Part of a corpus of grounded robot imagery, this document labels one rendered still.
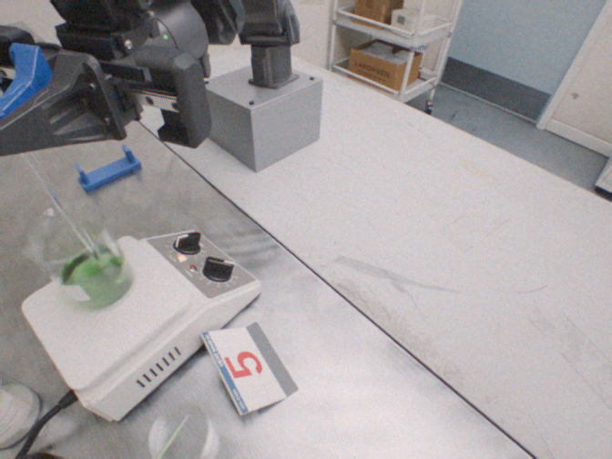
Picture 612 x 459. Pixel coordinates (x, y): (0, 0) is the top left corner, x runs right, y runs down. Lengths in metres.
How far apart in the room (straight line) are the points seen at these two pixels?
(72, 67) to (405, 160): 0.53
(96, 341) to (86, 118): 0.18
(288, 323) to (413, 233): 0.23
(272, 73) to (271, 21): 0.09
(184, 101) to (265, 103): 0.32
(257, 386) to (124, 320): 0.14
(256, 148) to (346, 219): 0.18
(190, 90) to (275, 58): 0.36
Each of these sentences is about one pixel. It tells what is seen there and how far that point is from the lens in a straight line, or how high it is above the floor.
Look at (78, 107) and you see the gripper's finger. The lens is 0.27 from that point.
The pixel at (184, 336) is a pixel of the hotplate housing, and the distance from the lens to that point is 0.35.
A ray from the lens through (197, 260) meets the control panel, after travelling 0.40.
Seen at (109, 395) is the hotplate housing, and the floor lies 0.96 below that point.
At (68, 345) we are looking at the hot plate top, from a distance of 0.35.
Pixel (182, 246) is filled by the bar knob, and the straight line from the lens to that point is 0.41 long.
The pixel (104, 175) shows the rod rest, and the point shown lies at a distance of 0.64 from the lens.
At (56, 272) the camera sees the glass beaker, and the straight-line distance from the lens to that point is 0.31.
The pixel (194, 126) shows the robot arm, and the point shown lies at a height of 1.15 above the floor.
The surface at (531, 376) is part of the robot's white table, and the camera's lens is 0.46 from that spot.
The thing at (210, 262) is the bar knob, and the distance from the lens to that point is 0.38.
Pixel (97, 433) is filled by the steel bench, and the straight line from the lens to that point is 0.41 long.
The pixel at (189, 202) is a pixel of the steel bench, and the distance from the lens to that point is 0.55.
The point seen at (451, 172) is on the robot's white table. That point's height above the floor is 0.90.
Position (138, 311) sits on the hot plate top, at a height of 0.99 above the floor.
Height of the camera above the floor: 1.26
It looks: 48 degrees down
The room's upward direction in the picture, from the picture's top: 3 degrees clockwise
